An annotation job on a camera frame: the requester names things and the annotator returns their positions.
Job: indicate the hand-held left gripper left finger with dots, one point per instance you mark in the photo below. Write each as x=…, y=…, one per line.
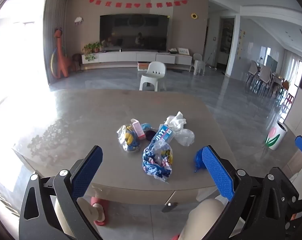
x=87, y=171

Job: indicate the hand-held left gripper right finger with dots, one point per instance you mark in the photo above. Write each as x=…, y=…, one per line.
x=217, y=173

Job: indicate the pink rose-print carton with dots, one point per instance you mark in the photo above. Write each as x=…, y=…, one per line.
x=138, y=130

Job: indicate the white tissue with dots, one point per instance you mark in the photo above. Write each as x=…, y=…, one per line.
x=175, y=120

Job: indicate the white bin with tulip print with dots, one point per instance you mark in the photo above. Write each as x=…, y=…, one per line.
x=275, y=136

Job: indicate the person's right leg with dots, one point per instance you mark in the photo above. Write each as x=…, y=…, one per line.
x=206, y=217

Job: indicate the person's leg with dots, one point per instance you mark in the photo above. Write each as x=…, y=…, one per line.
x=206, y=217
x=64, y=220

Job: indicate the clear crumpled plastic wrap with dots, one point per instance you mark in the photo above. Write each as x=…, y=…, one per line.
x=185, y=136

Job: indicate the pink slipper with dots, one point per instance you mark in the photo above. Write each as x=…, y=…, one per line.
x=101, y=221

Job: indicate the clear bag with yellow toys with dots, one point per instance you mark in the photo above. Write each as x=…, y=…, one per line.
x=128, y=138

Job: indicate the person's left leg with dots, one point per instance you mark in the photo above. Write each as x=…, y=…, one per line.
x=64, y=220

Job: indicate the blue patterned plastic bag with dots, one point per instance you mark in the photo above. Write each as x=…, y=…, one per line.
x=157, y=162

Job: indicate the blue and white packet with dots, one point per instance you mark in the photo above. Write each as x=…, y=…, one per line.
x=163, y=133

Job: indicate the purple plastic lid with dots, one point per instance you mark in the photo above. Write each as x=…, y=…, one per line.
x=150, y=134

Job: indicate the clear zip bag blue contents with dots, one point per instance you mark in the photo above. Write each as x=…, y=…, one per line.
x=146, y=126

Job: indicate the grey dining chair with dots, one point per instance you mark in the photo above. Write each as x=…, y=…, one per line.
x=252, y=71
x=265, y=76

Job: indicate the small white plastic stool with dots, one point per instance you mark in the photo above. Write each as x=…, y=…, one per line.
x=199, y=65

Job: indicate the orange dinosaur toy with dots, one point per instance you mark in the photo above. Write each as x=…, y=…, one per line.
x=62, y=62

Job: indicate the dark brown round stool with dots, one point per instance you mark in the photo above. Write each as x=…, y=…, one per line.
x=76, y=60

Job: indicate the floor mop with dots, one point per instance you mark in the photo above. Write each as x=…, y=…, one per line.
x=211, y=58

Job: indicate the white plastic chair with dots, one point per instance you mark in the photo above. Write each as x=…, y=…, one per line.
x=154, y=73

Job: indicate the green potted plant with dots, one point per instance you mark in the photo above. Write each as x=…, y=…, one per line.
x=98, y=46
x=89, y=50

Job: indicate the long white TV cabinet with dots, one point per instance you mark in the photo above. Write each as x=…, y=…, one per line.
x=131, y=57

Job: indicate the large black television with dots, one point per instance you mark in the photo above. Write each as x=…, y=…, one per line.
x=134, y=32

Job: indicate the grey curtain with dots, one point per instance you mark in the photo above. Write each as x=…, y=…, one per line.
x=52, y=20

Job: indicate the white picture frame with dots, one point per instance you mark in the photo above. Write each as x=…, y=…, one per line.
x=184, y=51

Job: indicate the white cloud wall decoration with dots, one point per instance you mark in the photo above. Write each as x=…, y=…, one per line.
x=78, y=20

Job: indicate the sunflower wall decoration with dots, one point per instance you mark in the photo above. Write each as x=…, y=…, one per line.
x=194, y=16

